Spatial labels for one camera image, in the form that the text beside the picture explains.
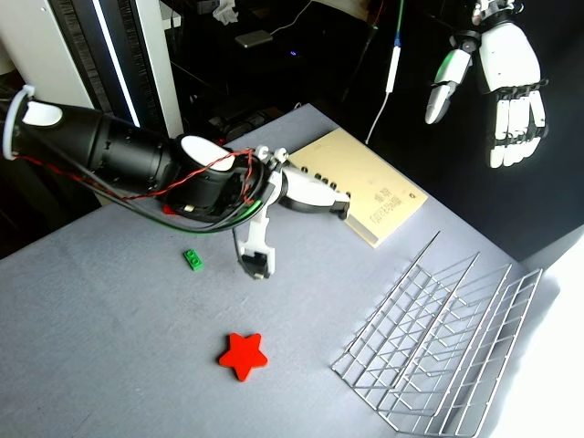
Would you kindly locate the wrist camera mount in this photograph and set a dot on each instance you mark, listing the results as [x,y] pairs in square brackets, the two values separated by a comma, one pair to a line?
[257,232]

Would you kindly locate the beige paperback book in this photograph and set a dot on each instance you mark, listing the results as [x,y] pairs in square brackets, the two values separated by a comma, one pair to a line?
[347,159]

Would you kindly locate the red star block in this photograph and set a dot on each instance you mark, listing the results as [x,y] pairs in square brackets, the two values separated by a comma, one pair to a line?
[242,356]

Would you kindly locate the crumpled white paper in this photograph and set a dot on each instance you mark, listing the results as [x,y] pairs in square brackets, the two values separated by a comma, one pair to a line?
[226,11]

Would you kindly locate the black storage box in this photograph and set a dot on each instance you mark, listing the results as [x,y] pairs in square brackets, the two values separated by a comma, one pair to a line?
[242,123]

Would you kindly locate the green toy brick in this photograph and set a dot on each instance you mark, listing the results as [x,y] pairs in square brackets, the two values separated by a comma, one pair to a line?
[194,260]

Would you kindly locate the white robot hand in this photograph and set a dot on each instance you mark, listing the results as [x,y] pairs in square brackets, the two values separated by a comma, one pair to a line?
[508,59]
[310,191]

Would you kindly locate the grey power bank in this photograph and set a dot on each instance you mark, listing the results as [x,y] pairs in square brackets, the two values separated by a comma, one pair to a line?
[253,39]

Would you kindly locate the white and black column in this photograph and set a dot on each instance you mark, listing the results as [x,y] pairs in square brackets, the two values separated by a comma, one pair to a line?
[150,68]

